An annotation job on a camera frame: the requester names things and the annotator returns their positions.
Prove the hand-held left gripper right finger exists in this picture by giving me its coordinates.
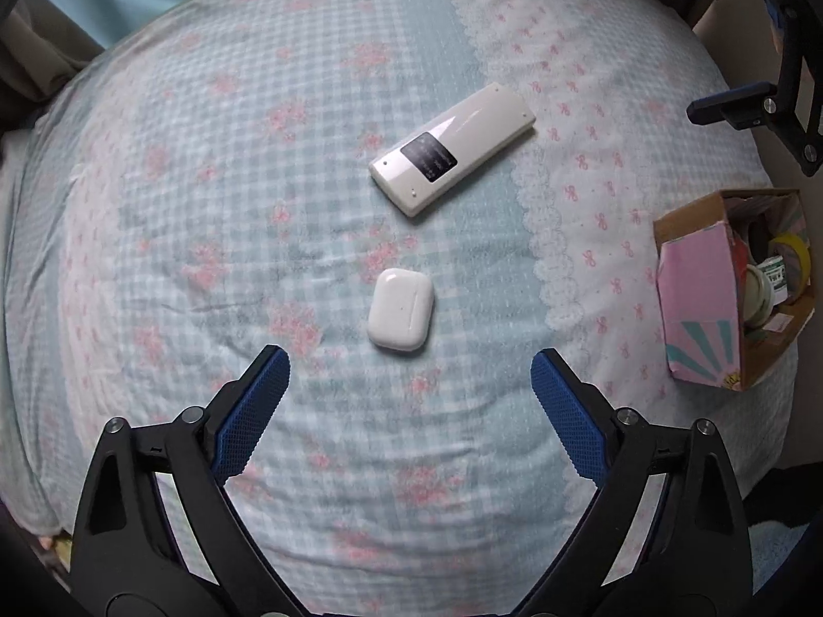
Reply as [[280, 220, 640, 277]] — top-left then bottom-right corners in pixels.
[[514, 348, 753, 617]]

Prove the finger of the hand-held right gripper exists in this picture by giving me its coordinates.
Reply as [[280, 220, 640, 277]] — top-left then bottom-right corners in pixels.
[[687, 82, 782, 131]]

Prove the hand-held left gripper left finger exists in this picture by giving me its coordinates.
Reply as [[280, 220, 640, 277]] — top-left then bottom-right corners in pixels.
[[72, 346, 310, 617]]

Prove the white earbuds case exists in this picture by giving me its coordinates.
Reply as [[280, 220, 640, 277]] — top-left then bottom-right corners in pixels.
[[366, 268, 436, 353]]

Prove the yellow patterned cloth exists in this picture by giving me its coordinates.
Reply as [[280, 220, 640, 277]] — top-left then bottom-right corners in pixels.
[[37, 530, 73, 570]]

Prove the white remote control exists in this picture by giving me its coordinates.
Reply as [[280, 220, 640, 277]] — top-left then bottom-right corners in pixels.
[[369, 82, 537, 218]]

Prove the lavender round jar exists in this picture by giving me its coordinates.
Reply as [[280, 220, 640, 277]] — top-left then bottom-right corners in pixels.
[[742, 268, 777, 330]]

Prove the checked floral bed sheet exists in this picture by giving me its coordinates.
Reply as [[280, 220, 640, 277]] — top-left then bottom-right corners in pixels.
[[0, 0, 801, 617]]

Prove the yellow tape roll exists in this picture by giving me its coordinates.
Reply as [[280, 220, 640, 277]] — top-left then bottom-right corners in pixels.
[[770, 235, 811, 293]]

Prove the pink cardboard box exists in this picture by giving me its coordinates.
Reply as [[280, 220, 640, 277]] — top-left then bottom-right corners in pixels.
[[653, 188, 817, 392]]

